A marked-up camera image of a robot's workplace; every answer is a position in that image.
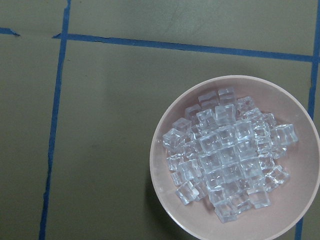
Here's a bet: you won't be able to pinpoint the clear ice cubes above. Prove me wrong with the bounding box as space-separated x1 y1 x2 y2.
162 87 299 223

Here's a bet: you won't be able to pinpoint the pink bowl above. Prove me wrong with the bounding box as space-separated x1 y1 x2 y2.
149 75 320 240

